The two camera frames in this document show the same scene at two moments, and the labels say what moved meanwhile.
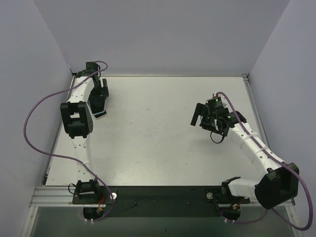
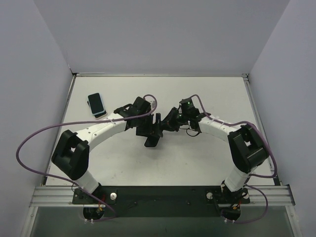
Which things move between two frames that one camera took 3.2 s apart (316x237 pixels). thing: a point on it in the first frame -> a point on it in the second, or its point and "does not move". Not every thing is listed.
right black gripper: [202, 116] -> [171, 118]
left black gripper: [99, 98] -> [151, 126]
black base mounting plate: [163, 201] does not move
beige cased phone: [100, 115] does not move
